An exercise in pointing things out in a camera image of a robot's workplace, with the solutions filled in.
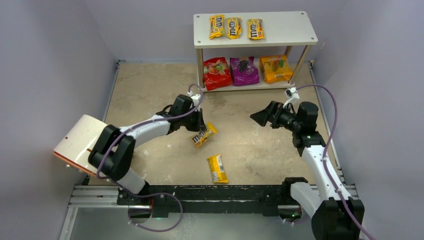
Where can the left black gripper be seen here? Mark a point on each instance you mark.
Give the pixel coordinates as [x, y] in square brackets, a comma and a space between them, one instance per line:
[195, 118]

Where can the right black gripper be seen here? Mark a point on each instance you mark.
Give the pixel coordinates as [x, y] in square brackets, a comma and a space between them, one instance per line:
[273, 114]

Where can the yellow M&M bag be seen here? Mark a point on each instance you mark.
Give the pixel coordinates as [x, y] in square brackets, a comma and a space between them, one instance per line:
[201, 137]
[216, 23]

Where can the purple candy bag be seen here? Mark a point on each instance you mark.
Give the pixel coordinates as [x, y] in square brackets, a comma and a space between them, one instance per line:
[243, 71]

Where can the orange candy bag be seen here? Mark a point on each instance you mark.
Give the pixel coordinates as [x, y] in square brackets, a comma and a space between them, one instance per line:
[275, 68]

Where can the yellow candy bag front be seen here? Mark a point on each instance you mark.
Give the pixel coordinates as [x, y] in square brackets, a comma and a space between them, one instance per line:
[217, 170]

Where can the yellow candy bag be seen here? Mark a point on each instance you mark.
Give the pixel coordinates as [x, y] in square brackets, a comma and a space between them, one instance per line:
[217, 170]
[234, 29]

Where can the red candy bag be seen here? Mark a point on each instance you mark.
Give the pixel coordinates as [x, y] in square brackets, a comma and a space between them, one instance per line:
[216, 73]

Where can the yellow candy bag back-side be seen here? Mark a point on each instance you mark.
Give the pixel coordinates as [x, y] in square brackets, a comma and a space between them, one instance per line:
[255, 29]

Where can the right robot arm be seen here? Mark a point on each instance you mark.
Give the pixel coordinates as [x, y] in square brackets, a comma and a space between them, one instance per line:
[334, 214]

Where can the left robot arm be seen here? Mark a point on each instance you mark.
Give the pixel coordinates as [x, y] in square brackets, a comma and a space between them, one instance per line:
[113, 151]

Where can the white two-tier shelf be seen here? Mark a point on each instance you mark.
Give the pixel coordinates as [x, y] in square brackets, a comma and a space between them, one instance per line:
[282, 29]

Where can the white cylindrical container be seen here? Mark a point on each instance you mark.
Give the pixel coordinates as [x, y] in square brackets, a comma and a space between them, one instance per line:
[75, 148]

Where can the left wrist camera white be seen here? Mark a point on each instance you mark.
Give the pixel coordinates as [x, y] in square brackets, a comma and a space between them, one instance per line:
[196, 100]

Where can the black base frame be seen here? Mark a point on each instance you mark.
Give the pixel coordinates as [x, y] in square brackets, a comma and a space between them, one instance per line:
[265, 200]

